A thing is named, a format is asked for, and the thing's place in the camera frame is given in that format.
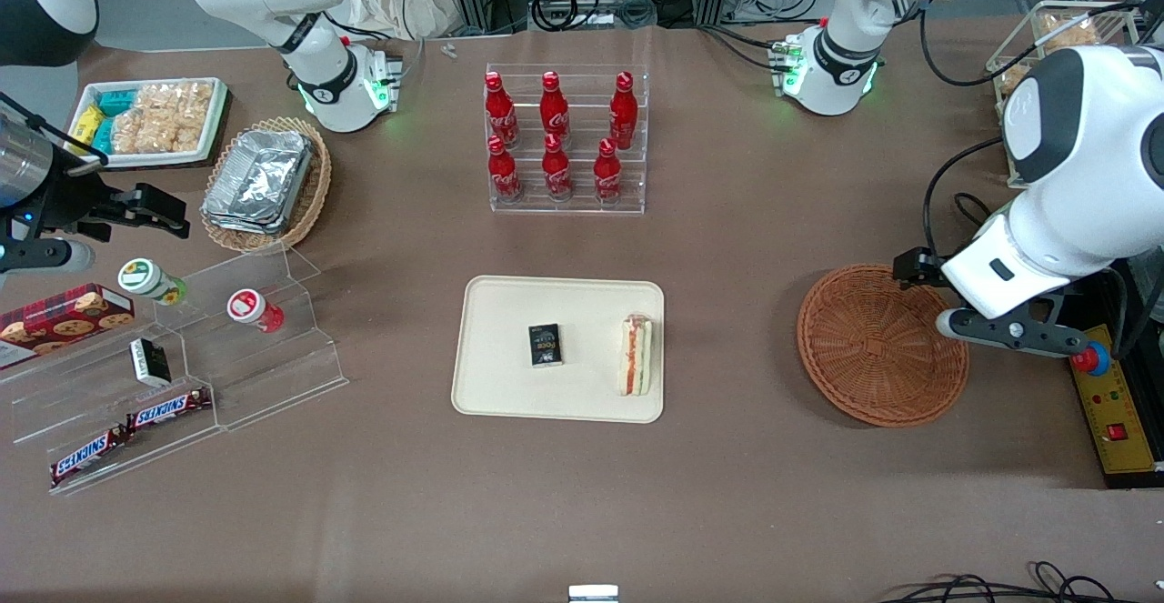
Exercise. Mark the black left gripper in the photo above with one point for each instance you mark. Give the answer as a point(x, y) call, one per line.
point(920, 266)

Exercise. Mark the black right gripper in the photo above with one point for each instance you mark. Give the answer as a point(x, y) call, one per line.
point(68, 195)

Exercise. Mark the triangle sandwich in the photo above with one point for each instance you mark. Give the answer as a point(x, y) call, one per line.
point(637, 355)

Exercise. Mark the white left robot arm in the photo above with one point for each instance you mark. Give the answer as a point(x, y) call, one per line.
point(1091, 175)

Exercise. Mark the white rectangular snack tray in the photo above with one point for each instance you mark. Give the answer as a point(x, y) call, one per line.
point(136, 160)

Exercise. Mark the dark board under snack tray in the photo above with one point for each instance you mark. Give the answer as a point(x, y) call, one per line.
point(195, 165)

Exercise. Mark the aluminium foil tray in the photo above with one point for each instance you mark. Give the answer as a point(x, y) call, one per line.
point(236, 224)
point(259, 175)

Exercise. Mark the round brown wicker basket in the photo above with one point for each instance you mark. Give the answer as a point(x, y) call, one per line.
point(873, 348)

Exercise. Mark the oval light wicker basket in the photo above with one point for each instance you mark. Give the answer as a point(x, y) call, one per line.
point(314, 194)

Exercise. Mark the beige plastic tray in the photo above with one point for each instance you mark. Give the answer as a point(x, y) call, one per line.
point(500, 330)

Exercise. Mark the green sunflower snack jar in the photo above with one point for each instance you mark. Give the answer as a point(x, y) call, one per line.
point(141, 276)

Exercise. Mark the clear bag of crackers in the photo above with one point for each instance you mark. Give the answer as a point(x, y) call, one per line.
point(1073, 32)
point(132, 133)
point(173, 100)
point(182, 133)

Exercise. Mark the red emergency stop button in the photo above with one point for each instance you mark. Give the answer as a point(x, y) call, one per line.
point(1096, 365)

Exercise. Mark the teal snack packet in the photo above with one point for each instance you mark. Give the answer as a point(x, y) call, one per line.
point(116, 101)
point(103, 136)

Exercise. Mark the yellow snack packet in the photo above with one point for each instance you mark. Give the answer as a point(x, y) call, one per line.
point(86, 121)

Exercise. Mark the yellow control panel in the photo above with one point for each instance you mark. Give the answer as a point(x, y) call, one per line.
point(1123, 403)

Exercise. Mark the black tabletop machine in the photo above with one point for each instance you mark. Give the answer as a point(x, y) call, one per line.
point(1146, 357)

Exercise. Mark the red strawberry snack jar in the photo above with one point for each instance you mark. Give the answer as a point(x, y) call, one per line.
point(245, 305)

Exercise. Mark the red tartan cookie box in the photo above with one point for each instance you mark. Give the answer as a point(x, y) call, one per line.
point(64, 319)

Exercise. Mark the black and white small box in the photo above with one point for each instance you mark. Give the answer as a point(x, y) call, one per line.
point(150, 362)

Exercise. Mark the clear acrylic stepped shelf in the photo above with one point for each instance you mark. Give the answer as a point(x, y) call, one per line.
point(291, 357)
point(55, 403)

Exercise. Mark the brown Snickers bar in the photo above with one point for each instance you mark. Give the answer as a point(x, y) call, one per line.
point(168, 410)
point(86, 454)

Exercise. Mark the red cola bottle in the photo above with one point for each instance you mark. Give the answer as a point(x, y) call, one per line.
point(554, 112)
point(503, 175)
point(623, 116)
point(500, 112)
point(607, 175)
point(556, 171)

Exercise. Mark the small black card box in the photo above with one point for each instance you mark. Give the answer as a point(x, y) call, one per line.
point(546, 346)

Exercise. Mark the clear acrylic bottle rack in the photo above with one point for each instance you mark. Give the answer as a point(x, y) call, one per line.
point(587, 195)

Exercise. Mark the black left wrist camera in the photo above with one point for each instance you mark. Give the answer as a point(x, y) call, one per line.
point(917, 268)

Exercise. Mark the small white metal bracket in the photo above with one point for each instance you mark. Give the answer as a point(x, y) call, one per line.
point(593, 594)

